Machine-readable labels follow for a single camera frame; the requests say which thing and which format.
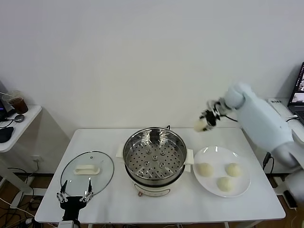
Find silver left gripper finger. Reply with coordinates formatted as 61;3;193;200
80;179;94;202
56;180;69;203

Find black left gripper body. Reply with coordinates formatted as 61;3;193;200
59;196;87;220

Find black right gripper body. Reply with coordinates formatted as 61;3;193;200
206;111;219;128

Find white steamed baozi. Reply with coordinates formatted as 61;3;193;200
197;162;214;178
193;118;208;133
216;176;233;192
225;162;242;178

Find glass lid with cream handle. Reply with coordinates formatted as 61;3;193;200
61;150;115;198

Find stainless steel steamer basket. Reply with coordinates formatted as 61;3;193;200
115;127;195;185

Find white round plate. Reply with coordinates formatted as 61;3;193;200
192;146;252;198

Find cream electric cooking pot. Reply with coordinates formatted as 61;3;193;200
120;158;192;198

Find laptop screen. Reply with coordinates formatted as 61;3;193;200
0;79;15;122
287;62;304;117

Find plastic cup of iced coffee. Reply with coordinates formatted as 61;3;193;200
1;90;29;114

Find black floor power strip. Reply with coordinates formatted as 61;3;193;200
284;190;299;211

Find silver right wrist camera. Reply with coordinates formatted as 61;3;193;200
206;99;226;115

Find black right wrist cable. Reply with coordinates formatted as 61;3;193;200
222;114;238;123

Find white wall outlet with plug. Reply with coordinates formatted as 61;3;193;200
30;155;45;171

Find black floor cable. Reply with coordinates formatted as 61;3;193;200
8;167;35;178

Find black cable with adapter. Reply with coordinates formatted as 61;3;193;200
262;117;299;175

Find round black puck with cable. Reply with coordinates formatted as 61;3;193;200
1;114;25;129

